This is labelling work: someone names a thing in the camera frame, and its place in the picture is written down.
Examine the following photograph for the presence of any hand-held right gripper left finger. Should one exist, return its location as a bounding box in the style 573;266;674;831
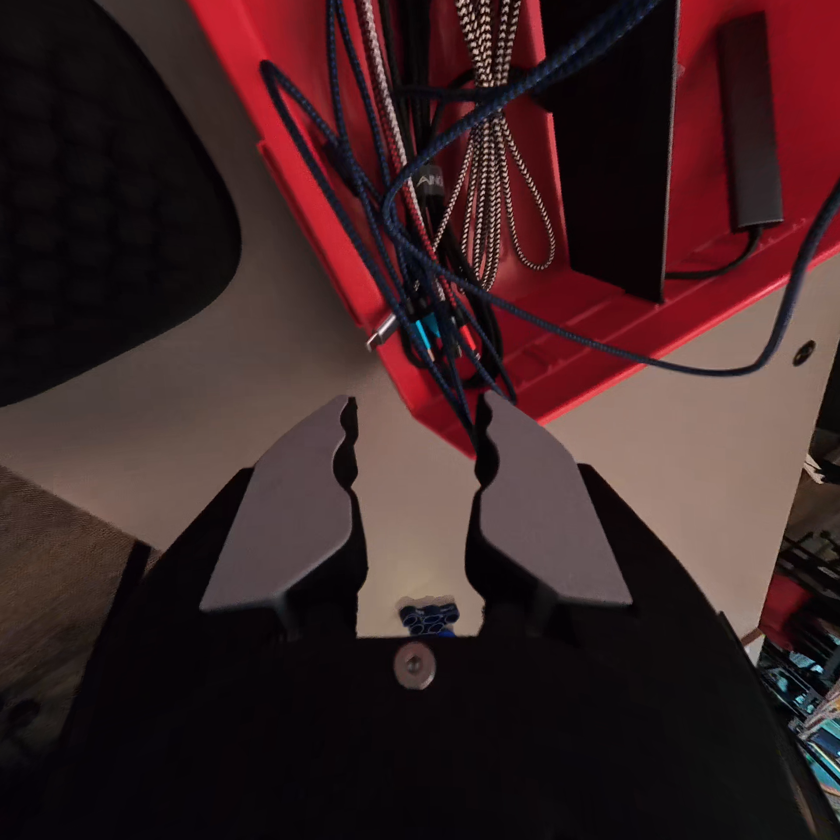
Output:
200;395;366;637

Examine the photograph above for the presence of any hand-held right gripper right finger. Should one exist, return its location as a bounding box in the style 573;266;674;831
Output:
465;392;633;624

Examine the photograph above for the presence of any black slab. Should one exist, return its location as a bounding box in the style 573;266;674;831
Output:
539;0;681;304

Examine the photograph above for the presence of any red plastic bin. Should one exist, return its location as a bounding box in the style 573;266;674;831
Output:
185;0;840;458

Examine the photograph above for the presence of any blue braided cable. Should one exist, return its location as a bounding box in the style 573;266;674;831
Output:
259;0;840;454

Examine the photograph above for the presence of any dark grey usb hub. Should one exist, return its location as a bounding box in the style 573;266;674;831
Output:
664;10;786;283

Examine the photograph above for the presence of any blue perforated toy beam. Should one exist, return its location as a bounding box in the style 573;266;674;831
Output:
399;596;460;637

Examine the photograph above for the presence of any black mesh chair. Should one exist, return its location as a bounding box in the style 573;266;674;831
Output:
0;0;242;409

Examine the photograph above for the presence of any white black braided cable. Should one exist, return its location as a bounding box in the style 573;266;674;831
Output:
430;0;559;293

